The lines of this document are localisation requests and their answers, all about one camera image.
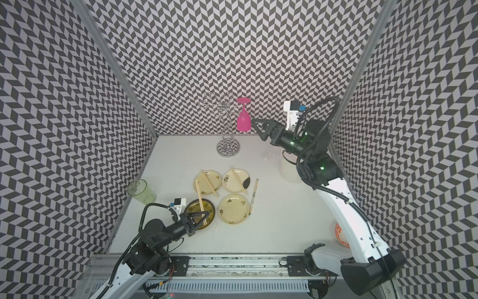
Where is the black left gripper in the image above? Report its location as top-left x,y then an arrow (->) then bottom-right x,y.
154,211 -> 209,251

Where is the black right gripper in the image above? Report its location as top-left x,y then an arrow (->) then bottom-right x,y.
253,118 -> 312,160

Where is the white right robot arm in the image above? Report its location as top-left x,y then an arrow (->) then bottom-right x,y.
251,97 -> 406,299

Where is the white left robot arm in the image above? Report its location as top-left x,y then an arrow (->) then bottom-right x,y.
90,203 -> 210,299

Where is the yellow patterned plate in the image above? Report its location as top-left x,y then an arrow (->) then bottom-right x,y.
185,199 -> 215,230

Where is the pink wine glass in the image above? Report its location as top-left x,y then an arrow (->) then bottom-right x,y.
237,97 -> 251,132

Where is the cream plate with red stamps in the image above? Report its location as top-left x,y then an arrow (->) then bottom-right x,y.
218,194 -> 250,225

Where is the cream plate left rear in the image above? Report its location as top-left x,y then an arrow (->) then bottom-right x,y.
192,170 -> 222,195

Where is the white trash bin with bag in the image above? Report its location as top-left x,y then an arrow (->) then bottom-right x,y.
265,148 -> 302,184

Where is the cream plate with green patch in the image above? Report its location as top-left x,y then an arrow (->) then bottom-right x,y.
222,168 -> 251,193

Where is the chrome glass rack stand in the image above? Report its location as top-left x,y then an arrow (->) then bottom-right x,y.
199,92 -> 240,158

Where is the green drinking glass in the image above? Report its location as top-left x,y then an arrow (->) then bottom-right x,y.
126,179 -> 156,205

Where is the orange patterned bowl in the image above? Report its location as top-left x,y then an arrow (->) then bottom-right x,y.
334,223 -> 350,249

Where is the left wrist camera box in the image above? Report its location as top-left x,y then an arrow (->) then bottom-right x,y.
170,198 -> 187,216

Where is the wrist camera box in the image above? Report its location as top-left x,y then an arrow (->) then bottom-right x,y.
283,100 -> 306,131
170,198 -> 187,216

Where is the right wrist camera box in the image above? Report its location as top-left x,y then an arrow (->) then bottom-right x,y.
283,100 -> 306,131

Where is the metal base rail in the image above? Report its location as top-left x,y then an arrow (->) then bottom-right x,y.
70,253 -> 404,299

